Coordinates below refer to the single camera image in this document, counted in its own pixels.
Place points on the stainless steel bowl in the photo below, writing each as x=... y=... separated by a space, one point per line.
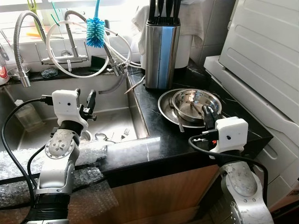
x=194 y=99

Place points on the long steel fork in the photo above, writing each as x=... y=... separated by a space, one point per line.
x=179 y=122

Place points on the small steel bowl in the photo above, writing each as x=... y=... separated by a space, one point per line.
x=86 y=136

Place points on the stainless steel sink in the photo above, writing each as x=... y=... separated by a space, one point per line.
x=112 y=121

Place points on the small steel spoon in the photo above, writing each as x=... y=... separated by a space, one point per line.
x=103 y=137

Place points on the dark scouring pad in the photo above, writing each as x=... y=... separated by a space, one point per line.
x=49 y=73

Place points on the steel faucet with base bar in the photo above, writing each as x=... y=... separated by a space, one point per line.
x=65 y=58

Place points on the small steel fork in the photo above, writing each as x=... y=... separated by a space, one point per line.
x=125 y=134

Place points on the large shallow steel plate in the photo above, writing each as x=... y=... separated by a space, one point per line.
x=163 y=108

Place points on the thin wooden stick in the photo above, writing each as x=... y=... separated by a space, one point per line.
x=133 y=86

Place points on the clear plastic bottle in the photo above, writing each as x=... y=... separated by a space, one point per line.
x=28 y=116

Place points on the spring coil steel faucet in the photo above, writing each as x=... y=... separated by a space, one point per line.
x=24 y=77

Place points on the small steel cup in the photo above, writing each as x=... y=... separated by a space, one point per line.
x=18 y=72

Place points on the blue bottle brush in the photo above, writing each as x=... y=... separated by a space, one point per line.
x=95 y=32

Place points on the white round container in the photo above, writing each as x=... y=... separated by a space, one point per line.
x=183 y=51

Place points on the stainless steel knife block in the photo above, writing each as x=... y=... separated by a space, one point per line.
x=161 y=56

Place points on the white appliance lid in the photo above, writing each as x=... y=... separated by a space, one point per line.
x=261 y=42

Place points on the clear bubble wrap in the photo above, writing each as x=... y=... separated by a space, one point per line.
x=14 y=163

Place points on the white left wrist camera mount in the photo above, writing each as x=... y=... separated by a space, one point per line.
x=65 y=105

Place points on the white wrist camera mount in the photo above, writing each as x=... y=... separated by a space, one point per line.
x=65 y=105
x=231 y=135

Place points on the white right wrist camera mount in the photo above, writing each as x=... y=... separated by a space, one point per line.
x=231 y=135

